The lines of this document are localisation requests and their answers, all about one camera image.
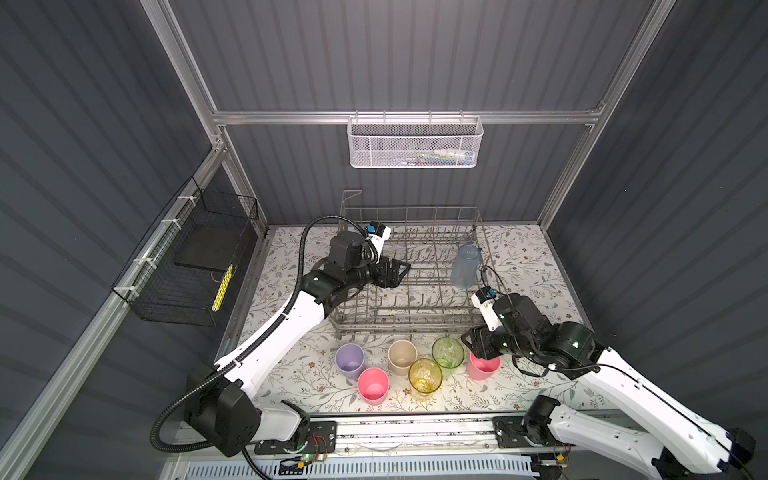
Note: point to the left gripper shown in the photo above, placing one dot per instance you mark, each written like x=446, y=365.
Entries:
x=392, y=277

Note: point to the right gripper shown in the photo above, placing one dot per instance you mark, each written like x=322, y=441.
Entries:
x=477, y=342

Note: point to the green transparent cup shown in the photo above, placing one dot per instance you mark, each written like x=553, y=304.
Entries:
x=448, y=352

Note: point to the pink cup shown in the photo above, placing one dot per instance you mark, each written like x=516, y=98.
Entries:
x=373, y=385
x=481, y=369

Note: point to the blue-grey transparent cup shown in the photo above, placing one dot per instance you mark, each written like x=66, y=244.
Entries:
x=466, y=266

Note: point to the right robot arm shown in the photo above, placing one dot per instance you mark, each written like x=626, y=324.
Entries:
x=673, y=442

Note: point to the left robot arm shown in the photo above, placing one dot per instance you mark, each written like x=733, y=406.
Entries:
x=227, y=412

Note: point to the yellow transparent cup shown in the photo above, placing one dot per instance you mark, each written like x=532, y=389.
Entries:
x=425, y=376

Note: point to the beige cup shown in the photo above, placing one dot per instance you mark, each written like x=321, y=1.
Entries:
x=401, y=355

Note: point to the pink cup front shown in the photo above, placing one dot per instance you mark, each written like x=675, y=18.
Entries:
x=373, y=385

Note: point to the purple cup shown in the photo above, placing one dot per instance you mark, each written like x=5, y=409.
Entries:
x=350, y=360

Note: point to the items in white basket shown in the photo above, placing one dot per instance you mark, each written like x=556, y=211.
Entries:
x=440, y=158

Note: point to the white vented strip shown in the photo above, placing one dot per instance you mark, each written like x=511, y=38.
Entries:
x=392, y=467

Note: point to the yellow brush in basket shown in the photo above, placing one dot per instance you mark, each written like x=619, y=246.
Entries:
x=222, y=289

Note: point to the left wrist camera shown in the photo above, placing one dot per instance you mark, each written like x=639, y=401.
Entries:
x=377, y=235

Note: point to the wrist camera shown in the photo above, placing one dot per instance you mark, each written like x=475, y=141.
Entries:
x=377, y=235
x=484, y=299

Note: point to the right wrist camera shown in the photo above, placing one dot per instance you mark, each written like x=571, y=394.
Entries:
x=484, y=299

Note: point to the grey wire dish rack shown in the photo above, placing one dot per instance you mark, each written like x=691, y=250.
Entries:
x=429, y=238

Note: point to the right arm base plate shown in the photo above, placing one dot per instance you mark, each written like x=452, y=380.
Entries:
x=510, y=433

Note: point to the white mesh wall basket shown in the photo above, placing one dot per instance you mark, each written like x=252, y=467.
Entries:
x=376, y=142

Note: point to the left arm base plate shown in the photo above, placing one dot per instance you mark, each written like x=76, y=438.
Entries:
x=313, y=436

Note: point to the black wire wall basket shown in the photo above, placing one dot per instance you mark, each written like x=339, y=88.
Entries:
x=174, y=277

